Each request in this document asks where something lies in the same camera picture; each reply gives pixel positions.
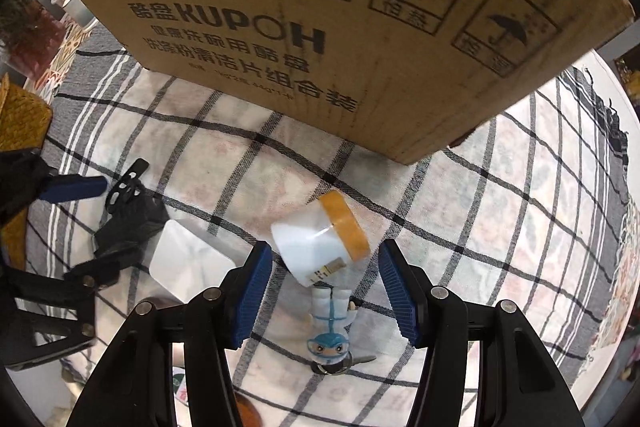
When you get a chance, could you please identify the glass vase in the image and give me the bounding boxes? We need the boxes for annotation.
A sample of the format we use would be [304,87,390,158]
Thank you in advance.
[1,0,66,80]

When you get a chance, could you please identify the woven wicker tissue box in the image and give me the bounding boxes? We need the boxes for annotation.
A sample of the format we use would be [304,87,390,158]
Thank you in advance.
[1,74,52,270]

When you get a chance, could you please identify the astronaut figurine keychain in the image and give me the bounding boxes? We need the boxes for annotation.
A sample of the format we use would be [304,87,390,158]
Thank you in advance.
[306,287,376,376]

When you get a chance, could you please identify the white jar orange lid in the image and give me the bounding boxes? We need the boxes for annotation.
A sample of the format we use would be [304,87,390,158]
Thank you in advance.
[271,191,371,287]

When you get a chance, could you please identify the floral patterned mat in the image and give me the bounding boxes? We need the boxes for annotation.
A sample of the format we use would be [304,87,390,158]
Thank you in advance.
[32,15,99,103]

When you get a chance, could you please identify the white square charger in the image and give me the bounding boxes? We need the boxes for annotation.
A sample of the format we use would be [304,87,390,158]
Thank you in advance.
[149,219,253,303]

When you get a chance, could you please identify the brown cardboard box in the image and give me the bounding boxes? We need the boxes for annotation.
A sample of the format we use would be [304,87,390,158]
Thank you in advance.
[81,0,634,165]

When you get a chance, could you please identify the plaid grey white tablecloth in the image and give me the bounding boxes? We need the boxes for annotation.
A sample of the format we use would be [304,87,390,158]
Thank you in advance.
[42,27,639,426]

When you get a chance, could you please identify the white basket of oranges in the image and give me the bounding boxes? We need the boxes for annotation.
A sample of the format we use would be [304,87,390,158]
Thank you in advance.
[51,0,98,30]

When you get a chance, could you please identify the green round tin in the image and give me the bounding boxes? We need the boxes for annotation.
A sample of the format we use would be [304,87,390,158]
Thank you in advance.
[172,366,189,405]

